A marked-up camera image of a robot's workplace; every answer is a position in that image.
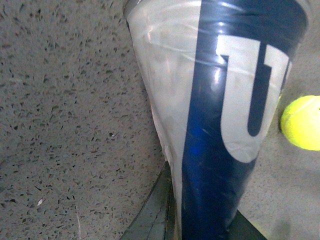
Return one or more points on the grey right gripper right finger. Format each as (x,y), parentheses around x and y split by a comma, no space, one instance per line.
(242,229)

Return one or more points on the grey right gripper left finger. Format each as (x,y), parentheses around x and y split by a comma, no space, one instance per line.
(156,219)

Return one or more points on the clear Wilson tennis ball can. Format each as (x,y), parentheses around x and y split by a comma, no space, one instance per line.
(214,71)

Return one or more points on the far right tennis ball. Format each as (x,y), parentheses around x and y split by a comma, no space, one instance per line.
(300,122)

